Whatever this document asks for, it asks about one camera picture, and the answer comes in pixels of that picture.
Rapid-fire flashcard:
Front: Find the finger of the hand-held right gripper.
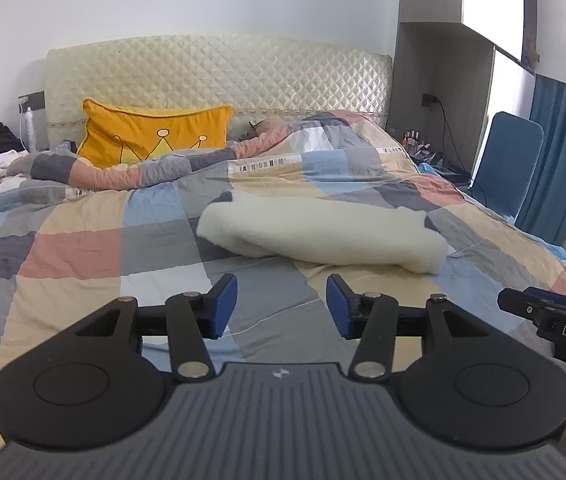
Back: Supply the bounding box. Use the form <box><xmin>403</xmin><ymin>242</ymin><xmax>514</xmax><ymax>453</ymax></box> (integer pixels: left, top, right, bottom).
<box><xmin>497</xmin><ymin>286</ymin><xmax>566</xmax><ymax>320</ymax></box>

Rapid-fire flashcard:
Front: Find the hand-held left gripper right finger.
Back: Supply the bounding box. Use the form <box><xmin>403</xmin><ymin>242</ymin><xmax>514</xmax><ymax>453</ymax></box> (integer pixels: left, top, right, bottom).
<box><xmin>326</xmin><ymin>273</ymin><xmax>494</xmax><ymax>382</ymax></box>

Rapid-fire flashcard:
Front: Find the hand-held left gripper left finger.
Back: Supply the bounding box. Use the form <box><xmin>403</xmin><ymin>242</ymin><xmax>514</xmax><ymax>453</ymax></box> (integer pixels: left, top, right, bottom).
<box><xmin>70</xmin><ymin>273</ymin><xmax>239</xmax><ymax>384</ymax></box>

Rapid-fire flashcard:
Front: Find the cream sweater with blue stripes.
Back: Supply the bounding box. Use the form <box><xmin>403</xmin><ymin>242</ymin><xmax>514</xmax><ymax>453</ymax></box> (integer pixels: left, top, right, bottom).
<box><xmin>196</xmin><ymin>190</ymin><xmax>448</xmax><ymax>276</ymax></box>

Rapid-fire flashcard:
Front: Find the blue chair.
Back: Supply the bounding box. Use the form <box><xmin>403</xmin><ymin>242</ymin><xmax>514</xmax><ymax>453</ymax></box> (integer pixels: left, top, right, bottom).
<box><xmin>467</xmin><ymin>111</ymin><xmax>545</xmax><ymax>224</ymax></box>

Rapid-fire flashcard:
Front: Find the blue curtain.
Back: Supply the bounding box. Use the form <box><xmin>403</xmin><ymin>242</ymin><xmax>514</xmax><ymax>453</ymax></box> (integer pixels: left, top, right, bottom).
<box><xmin>514</xmin><ymin>73</ymin><xmax>566</xmax><ymax>247</ymax></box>

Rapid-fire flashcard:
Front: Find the patchwork checked quilt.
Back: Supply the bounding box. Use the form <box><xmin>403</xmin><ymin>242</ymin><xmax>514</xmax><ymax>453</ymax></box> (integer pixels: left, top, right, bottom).
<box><xmin>0</xmin><ymin>109</ymin><xmax>566</xmax><ymax>467</ymax></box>

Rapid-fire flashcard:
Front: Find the row of small bottles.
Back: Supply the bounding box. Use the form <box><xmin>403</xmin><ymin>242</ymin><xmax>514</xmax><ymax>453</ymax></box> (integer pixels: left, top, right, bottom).
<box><xmin>402</xmin><ymin>129</ymin><xmax>431</xmax><ymax>155</ymax></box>

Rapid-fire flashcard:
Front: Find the yellow pillow with crown print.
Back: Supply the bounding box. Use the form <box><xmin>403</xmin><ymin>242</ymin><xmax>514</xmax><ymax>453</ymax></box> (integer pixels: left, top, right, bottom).
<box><xmin>76</xmin><ymin>98</ymin><xmax>235</xmax><ymax>167</ymax></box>

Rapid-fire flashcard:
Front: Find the grey pink pillow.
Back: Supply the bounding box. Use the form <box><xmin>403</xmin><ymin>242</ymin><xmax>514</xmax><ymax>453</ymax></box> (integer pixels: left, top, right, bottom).
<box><xmin>248</xmin><ymin>116</ymin><xmax>290</xmax><ymax>139</ymax></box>

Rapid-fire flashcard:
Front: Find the cream quilted headboard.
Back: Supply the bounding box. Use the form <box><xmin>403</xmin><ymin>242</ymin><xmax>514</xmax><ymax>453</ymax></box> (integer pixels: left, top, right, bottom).
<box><xmin>44</xmin><ymin>34</ymin><xmax>395</xmax><ymax>155</ymax></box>

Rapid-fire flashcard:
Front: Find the white spray bottle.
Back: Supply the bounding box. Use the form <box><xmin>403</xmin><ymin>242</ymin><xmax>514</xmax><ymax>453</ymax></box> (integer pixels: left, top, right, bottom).
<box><xmin>22</xmin><ymin>106</ymin><xmax>40</xmax><ymax>154</ymax></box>

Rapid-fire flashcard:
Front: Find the black charger cable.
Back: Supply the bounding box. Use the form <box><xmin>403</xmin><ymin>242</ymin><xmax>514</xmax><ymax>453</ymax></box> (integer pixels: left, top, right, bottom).
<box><xmin>437</xmin><ymin>99</ymin><xmax>470</xmax><ymax>173</ymax></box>

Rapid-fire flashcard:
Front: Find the grey wall cabinet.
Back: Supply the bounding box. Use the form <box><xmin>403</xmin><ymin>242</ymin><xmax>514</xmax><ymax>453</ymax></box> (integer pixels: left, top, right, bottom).
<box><xmin>387</xmin><ymin>0</ymin><xmax>524</xmax><ymax>173</ymax></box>

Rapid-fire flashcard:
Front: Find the grey wall socket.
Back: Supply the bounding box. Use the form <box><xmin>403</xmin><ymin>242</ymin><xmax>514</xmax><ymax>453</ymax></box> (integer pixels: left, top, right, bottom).
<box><xmin>16</xmin><ymin>90</ymin><xmax>46</xmax><ymax>111</ymax></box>

